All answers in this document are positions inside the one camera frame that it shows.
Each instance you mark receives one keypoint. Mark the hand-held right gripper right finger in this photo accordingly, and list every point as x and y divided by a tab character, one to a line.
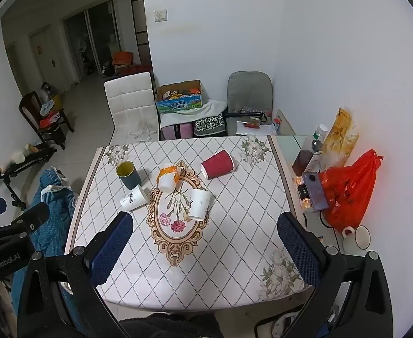
298	250

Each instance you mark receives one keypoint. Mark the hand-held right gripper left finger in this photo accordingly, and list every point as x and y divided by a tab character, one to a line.
109	250

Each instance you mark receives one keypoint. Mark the white cup with plant print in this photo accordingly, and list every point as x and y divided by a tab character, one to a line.
134	199

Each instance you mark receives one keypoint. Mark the dark green cup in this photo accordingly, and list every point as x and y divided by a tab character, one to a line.
129	179

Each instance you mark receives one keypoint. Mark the orange and white cup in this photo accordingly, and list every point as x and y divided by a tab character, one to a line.
167	182

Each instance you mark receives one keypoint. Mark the plain white cup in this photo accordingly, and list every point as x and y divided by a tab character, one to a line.
198	205

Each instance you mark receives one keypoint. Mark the red paper cup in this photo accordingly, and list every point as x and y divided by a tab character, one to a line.
217	165

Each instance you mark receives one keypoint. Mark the blue quilted jacket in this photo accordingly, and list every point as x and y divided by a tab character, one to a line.
53	214

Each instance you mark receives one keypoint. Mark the black exercise machine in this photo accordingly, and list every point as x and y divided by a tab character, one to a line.
23	162

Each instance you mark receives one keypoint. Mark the white enamel mug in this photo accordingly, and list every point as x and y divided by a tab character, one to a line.
357	239

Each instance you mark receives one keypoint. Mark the grey purple box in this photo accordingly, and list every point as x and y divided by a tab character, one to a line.
315	190

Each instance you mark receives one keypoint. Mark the diamond patterned floral tablecloth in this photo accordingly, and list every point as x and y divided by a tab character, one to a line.
227	236

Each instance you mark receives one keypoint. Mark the red plastic bag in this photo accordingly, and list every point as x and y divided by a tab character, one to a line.
350	193

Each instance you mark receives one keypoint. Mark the brown jar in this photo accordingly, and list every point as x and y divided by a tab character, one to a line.
303	160

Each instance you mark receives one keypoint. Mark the clothes pile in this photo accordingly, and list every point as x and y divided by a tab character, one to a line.
48	112

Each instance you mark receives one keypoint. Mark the dark wooden chair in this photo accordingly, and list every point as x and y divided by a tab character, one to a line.
28	107

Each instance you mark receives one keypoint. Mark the yellow patterned bag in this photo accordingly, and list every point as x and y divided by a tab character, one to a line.
340	137

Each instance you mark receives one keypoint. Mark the pink suitcase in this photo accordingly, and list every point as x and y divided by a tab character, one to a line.
176	131

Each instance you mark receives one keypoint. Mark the white padded chair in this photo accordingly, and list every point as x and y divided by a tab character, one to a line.
129	102

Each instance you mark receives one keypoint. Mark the black and white patterned bag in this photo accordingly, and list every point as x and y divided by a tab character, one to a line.
209	125

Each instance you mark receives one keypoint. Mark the wooden door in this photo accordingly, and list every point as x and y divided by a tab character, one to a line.
46	56

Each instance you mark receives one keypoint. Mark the cardboard box with blue print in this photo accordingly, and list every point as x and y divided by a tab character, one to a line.
180	105

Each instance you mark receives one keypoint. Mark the grey cushioned chair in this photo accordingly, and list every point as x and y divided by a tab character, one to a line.
250	91

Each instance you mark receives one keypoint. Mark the white cloth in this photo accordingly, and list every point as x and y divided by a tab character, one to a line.
211	108

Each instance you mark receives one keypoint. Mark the red box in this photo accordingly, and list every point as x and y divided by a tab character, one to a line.
122	58

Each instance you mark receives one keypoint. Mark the sliding glass door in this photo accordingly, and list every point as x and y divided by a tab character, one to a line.
93	38

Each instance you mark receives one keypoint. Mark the white wall switch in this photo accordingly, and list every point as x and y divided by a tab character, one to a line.
160	15

